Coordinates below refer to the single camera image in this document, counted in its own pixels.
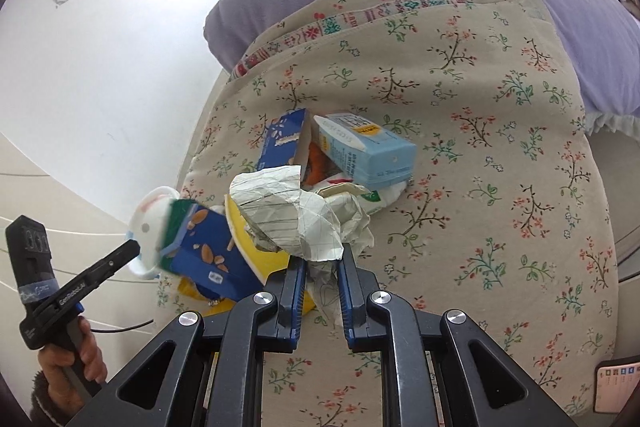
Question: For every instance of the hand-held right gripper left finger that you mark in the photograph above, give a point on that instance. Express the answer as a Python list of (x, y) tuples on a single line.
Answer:
[(300, 302)]

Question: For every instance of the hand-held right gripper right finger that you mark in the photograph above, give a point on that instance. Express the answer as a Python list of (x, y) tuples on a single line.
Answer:
[(345, 302)]

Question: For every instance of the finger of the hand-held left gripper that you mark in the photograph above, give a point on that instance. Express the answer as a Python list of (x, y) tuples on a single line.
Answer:
[(112, 263)]

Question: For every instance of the large yellow wrapper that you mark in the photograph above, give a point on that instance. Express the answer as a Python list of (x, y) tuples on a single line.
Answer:
[(265, 268)]

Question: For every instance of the white plastic drink bottle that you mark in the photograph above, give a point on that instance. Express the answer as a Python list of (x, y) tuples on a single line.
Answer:
[(150, 222)]

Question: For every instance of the white paper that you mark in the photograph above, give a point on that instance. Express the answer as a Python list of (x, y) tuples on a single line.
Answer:
[(285, 212)]

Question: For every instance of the blue carton with nut print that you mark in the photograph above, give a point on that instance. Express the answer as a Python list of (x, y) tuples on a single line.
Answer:
[(210, 247)]

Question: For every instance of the person's left forearm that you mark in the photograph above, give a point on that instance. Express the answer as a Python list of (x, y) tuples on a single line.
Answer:
[(50, 404)]

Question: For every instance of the person's left hand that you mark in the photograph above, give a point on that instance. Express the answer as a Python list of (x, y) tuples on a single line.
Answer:
[(92, 352)]

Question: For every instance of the small yellow packet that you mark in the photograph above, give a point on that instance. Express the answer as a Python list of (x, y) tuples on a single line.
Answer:
[(189, 290)]

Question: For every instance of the white plastic bag green print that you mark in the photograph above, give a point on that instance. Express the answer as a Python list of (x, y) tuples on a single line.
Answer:
[(372, 196)]

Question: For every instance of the orange packet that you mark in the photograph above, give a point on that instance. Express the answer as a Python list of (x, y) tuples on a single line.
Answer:
[(320, 164)]

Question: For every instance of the light blue drink carton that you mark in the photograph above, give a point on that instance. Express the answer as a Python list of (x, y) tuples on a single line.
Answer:
[(370, 152)]

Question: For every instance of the dark blue cardboard box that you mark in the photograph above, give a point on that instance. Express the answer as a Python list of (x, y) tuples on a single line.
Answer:
[(282, 137)]

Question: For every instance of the floral beige blanket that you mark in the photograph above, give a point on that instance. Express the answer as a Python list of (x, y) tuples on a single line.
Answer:
[(475, 157)]

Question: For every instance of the tablet with white screen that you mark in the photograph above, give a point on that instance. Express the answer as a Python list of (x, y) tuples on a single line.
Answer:
[(615, 384)]

